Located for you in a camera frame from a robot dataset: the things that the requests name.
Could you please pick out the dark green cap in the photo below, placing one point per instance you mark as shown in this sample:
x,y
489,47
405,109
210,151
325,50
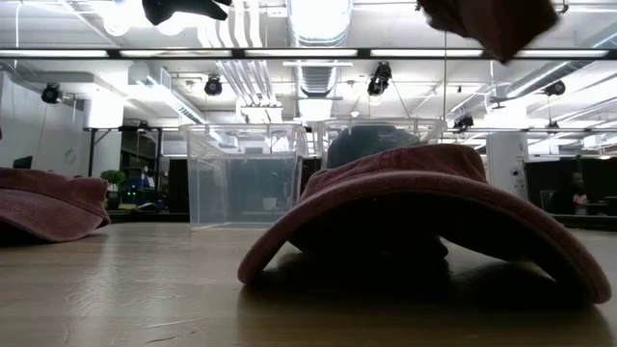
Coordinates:
x,y
366,144
178,9

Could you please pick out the maroon cap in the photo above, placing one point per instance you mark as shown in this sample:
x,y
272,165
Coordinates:
x,y
410,183
496,24
48,207

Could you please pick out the clear plastic bin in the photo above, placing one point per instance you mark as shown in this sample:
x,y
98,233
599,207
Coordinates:
x,y
241,193
434,135

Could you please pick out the black ceiling spotlight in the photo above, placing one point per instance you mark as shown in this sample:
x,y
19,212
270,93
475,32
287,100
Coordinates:
x,y
50,93
213,87
464,123
555,88
380,79

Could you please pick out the potted green plant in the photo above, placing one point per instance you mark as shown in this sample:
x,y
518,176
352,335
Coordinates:
x,y
114,179

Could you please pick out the white pillar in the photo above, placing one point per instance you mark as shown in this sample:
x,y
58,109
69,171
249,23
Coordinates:
x,y
506,164

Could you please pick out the person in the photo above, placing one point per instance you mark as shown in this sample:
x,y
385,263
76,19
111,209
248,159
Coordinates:
x,y
580,195

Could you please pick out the silver ventilation duct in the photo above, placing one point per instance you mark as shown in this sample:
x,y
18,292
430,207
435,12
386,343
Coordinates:
x,y
318,24

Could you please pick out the black aluminium frame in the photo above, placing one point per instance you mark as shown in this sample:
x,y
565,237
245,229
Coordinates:
x,y
193,53

